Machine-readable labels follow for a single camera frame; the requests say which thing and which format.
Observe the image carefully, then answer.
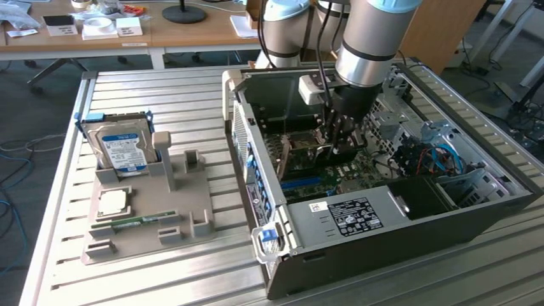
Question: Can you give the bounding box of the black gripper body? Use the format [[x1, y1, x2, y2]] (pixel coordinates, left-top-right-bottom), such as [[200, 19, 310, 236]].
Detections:
[[329, 83, 381, 124]]

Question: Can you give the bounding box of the green graphics card black cooler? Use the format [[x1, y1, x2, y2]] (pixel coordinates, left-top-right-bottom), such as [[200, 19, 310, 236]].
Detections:
[[270, 134, 362, 182]]

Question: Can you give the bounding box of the CPU socket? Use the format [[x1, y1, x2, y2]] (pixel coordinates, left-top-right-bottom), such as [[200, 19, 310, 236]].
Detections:
[[286, 133, 324, 149]]

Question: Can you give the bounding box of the silver perforated drive cage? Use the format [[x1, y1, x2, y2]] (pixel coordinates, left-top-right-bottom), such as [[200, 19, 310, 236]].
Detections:
[[364, 62, 452, 154]]

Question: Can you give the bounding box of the green motherboard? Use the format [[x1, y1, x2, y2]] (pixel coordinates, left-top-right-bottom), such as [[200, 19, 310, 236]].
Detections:
[[254, 105, 396, 205]]

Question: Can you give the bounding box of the blue expansion slot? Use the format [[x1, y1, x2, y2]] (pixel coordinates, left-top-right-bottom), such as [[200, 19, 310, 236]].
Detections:
[[278, 176, 322, 189]]

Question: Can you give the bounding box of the grey power supply unit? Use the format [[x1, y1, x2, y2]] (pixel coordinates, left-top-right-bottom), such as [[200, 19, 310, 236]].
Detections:
[[285, 186, 412, 248]]

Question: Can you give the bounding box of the silver disk bay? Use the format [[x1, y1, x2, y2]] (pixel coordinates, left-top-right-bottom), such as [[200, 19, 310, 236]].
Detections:
[[432, 168, 513, 210]]

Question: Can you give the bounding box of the white paper stack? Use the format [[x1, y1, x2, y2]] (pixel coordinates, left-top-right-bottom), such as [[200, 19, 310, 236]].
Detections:
[[229, 14, 262, 40]]

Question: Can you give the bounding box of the brown cardboard box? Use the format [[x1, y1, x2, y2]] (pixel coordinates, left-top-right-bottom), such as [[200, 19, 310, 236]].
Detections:
[[245, 0, 264, 23]]

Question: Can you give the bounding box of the open grey PC case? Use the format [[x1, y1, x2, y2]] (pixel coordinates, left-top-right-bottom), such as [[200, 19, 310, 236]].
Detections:
[[221, 57, 544, 300]]

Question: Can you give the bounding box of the grey printed parts rack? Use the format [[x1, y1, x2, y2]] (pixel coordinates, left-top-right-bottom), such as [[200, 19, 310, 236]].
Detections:
[[80, 131, 218, 266]]

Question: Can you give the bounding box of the light wooden desk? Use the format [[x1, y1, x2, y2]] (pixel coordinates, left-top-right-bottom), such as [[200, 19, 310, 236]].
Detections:
[[150, 0, 341, 69], [0, 0, 154, 70]]

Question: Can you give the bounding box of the black round lamp base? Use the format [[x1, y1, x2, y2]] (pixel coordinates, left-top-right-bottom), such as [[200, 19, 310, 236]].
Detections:
[[161, 0, 208, 24]]

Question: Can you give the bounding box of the hard disk blue carrier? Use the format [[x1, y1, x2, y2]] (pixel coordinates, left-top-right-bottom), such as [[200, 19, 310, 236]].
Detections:
[[73, 110, 160, 178]]

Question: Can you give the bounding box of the green RAM stick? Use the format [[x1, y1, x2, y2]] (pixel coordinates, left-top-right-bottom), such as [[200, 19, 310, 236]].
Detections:
[[90, 208, 178, 230]]

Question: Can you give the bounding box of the silver CPU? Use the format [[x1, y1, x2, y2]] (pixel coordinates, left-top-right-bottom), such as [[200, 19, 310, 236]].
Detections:
[[97, 190, 128, 215]]

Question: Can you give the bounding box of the plain white box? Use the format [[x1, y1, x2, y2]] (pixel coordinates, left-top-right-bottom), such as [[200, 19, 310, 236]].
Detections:
[[114, 17, 144, 38]]

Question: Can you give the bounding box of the large white tape roll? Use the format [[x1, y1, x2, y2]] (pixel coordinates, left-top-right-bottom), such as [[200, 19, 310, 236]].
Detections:
[[82, 17, 116, 34]]

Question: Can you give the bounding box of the flat white box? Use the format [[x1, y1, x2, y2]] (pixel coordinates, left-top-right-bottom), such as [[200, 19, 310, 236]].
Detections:
[[81, 29, 120, 41]]

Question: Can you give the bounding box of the black chair base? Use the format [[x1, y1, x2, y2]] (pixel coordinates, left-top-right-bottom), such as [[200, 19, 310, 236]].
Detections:
[[24, 56, 130, 95]]

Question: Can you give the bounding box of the white box black top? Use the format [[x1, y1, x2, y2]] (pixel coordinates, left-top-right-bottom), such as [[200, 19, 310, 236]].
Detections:
[[41, 14, 78, 37]]

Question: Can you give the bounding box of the red and white card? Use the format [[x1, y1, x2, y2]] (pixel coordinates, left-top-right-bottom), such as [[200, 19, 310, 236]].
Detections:
[[5, 28, 38, 38]]

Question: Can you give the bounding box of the clear plastic bag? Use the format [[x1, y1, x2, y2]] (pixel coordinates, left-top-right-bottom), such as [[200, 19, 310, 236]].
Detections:
[[0, 1, 42, 30]]

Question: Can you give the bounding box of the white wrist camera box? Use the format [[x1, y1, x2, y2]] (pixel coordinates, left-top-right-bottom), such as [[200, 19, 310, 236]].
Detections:
[[297, 75, 341, 105]]

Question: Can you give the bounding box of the red and black wire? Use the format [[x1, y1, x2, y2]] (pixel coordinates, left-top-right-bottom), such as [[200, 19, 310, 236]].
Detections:
[[413, 148, 437, 175]]

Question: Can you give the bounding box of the blue wire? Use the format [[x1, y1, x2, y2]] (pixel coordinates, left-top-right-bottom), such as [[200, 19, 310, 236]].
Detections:
[[429, 143, 465, 175]]

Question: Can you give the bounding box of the white case handle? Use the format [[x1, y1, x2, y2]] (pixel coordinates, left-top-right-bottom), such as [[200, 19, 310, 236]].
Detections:
[[249, 222, 284, 265]]

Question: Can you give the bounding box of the white desk frame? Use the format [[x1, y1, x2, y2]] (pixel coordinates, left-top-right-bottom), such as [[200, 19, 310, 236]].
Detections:
[[465, 0, 544, 89]]

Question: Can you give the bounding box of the white floor cable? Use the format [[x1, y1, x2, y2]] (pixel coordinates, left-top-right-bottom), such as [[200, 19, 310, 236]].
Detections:
[[0, 133, 66, 153]]

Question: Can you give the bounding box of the blue floor cable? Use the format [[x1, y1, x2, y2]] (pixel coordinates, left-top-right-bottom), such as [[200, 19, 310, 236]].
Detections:
[[0, 156, 34, 277]]

